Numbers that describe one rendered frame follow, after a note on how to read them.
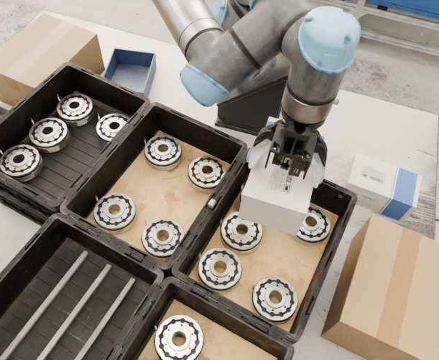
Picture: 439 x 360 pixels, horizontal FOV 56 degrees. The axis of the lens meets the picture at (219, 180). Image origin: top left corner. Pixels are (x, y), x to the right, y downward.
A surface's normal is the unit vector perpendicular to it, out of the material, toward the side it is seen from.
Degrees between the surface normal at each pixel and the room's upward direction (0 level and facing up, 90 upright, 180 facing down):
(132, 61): 90
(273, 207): 90
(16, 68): 0
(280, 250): 0
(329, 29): 0
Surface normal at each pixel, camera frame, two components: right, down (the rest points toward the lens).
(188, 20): -0.40, -0.25
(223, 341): 0.06, -0.54
